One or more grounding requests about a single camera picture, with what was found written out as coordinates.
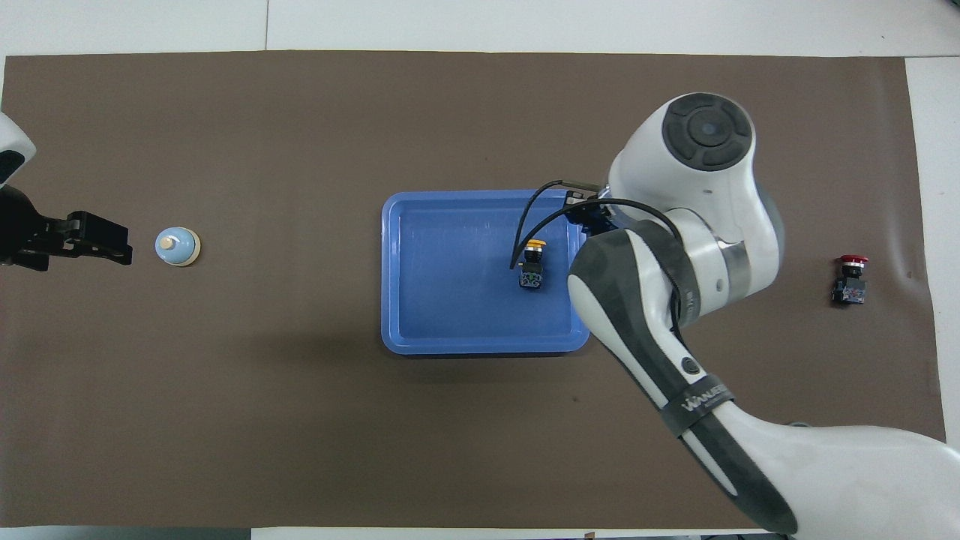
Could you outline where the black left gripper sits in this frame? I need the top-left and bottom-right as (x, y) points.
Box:
(0, 185), (134, 271)

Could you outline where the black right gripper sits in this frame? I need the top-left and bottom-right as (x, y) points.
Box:
(562, 180), (617, 232)

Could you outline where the light blue service bell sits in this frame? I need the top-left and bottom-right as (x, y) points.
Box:
(154, 226), (202, 269)

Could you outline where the yellow push button switch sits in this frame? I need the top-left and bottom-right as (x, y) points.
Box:
(519, 238), (548, 292)

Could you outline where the red push button switch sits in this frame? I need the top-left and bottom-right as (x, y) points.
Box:
(831, 255), (869, 305)

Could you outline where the blue plastic tray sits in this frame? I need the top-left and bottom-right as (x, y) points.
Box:
(380, 189), (591, 356)

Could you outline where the brown table mat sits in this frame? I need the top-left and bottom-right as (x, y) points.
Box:
(0, 50), (957, 530)

